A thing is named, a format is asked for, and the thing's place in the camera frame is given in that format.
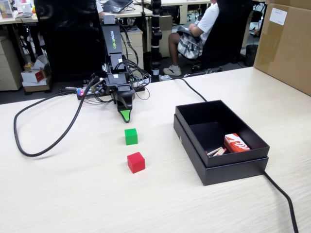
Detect beige drawer cabinet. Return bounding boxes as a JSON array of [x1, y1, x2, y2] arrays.
[[120, 26, 144, 71]]

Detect small framed picture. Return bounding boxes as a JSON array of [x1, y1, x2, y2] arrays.
[[0, 0, 14, 19]]

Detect beige low side cabinet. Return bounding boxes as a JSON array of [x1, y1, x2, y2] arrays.
[[0, 35, 24, 92]]

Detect black open laptop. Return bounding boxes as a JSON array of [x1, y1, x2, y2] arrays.
[[102, 0, 134, 14]]

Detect large black office chair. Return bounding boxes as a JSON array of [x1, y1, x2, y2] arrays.
[[33, 0, 109, 83]]

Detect thick black looped cable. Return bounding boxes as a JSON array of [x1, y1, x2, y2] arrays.
[[13, 77, 100, 157]]

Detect white red small carton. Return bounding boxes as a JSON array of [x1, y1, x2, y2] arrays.
[[20, 68, 48, 84]]

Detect black mesh trash bin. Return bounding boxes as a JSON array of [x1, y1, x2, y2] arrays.
[[244, 44, 259, 67]]

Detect thick black power cable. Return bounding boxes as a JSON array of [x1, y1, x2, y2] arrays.
[[170, 77, 299, 233]]

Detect black open box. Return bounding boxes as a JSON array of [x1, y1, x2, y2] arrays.
[[173, 114, 270, 186]]

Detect brown carton on floor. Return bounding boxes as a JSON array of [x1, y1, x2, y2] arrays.
[[22, 77, 53, 95]]

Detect black occupied office chair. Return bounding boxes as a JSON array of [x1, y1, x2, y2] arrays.
[[182, 0, 254, 78]]

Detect large brown cardboard box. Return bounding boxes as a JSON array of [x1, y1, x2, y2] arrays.
[[252, 0, 311, 97]]

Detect thin black servo wires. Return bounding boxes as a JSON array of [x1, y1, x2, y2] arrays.
[[92, 20, 152, 104]]

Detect black white vertical pole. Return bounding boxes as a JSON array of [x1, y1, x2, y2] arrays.
[[150, 0, 163, 82]]

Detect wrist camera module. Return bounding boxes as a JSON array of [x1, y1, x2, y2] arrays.
[[90, 75, 108, 96]]

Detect orange white matchbox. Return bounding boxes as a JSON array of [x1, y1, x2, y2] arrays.
[[223, 133, 251, 153]]

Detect green wooden cube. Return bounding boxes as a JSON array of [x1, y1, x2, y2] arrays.
[[124, 128, 138, 146]]

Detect red wooden cube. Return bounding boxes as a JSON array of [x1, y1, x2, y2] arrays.
[[127, 151, 146, 174]]

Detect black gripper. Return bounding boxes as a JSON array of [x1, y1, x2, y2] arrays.
[[105, 73, 136, 123]]

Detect seated person white shirt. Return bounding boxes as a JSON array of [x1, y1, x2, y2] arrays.
[[162, 0, 221, 76]]

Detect beige office desk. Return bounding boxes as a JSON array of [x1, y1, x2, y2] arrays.
[[0, 13, 39, 25]]

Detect black box inner tray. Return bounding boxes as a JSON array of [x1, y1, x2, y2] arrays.
[[174, 99, 271, 168]]

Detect white shipping label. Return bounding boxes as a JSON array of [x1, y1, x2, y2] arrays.
[[271, 7, 288, 26]]

